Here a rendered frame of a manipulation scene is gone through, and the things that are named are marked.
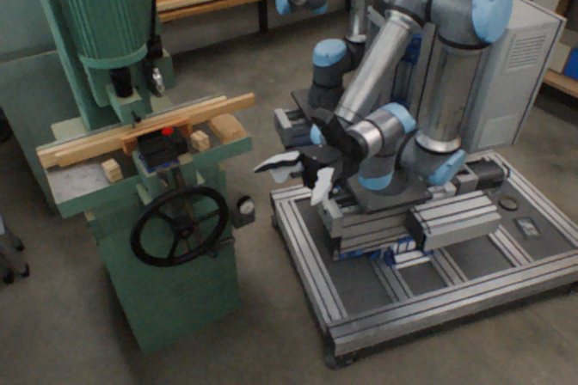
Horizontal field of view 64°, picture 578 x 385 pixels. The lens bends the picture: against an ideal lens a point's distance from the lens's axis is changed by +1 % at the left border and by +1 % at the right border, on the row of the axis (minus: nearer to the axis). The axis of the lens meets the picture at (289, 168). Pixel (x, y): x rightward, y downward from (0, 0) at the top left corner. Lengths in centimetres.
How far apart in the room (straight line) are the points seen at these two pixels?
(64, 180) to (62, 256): 111
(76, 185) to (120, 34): 45
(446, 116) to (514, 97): 54
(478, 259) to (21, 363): 192
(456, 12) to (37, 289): 208
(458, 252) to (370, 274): 42
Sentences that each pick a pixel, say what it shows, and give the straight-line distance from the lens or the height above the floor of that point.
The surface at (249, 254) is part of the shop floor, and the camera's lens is 230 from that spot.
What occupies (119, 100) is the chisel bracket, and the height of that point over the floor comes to 107.
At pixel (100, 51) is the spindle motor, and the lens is 131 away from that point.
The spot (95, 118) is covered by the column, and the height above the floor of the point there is 91.
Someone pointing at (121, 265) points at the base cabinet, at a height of 57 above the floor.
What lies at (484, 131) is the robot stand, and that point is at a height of 87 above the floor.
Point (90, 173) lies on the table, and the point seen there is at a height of 90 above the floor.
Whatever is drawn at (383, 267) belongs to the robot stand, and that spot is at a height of 23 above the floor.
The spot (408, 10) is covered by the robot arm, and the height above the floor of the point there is 139.
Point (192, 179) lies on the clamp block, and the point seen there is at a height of 90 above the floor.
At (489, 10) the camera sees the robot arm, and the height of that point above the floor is 143.
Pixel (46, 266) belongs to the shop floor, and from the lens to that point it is 253.
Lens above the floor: 178
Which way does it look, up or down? 40 degrees down
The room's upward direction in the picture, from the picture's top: straight up
